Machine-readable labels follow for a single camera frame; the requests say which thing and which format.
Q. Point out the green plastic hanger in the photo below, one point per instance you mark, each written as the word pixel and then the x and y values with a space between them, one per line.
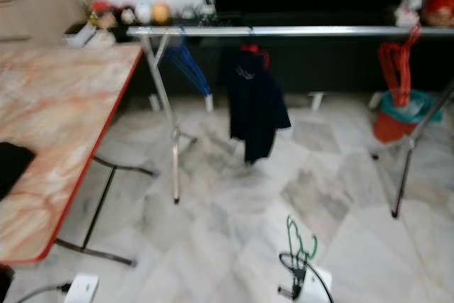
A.
pixel 292 239

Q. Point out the plain black garment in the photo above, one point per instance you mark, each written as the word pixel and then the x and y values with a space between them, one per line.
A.
pixel 14 168

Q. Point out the red plastic hanger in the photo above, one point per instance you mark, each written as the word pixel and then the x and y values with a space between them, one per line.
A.
pixel 406 76
pixel 417 37

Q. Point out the blue plastic hanger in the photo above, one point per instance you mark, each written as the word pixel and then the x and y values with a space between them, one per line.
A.
pixel 191 69

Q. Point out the navy shirt red collar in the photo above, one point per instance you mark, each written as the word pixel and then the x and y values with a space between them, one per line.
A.
pixel 255 104

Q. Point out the red bin teal bag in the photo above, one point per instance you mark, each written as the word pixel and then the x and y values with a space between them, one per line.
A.
pixel 394 125

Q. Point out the black TV console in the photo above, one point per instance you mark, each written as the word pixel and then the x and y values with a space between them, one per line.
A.
pixel 326 62

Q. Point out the white tissue box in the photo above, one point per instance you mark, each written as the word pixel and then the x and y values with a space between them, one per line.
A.
pixel 408 15

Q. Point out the white blue plush ball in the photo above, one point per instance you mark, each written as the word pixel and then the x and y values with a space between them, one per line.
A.
pixel 144 13

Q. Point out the black white plush ball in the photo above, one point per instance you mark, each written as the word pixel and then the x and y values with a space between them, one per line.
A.
pixel 126 15

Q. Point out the beige wooden sideboard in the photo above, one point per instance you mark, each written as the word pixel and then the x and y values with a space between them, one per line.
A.
pixel 35 5

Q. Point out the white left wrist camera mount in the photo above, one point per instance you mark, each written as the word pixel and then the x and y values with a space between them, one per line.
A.
pixel 81 289

